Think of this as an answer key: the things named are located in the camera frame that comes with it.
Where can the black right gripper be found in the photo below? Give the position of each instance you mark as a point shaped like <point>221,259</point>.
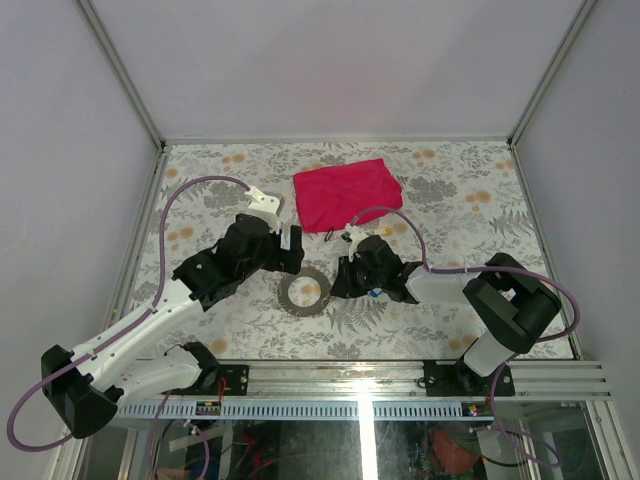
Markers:
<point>345,286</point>

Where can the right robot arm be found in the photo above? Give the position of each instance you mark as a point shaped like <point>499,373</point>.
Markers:
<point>514,306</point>

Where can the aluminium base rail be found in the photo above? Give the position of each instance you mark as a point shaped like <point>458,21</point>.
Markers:
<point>291,390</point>

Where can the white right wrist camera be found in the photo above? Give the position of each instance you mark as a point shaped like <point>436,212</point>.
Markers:
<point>353,235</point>

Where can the black tag key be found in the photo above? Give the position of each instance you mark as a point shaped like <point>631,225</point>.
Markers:
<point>329,235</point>

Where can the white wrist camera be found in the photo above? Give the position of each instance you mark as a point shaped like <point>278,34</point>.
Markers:
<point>353,235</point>
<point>265,206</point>

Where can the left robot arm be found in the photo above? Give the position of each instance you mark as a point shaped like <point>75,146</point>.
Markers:
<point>88,384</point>

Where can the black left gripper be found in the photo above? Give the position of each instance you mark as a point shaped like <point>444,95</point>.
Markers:
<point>285,260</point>

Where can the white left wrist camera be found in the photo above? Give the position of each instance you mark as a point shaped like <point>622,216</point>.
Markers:
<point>265,206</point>

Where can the pink cloth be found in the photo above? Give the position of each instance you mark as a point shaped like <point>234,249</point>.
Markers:
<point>330,197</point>

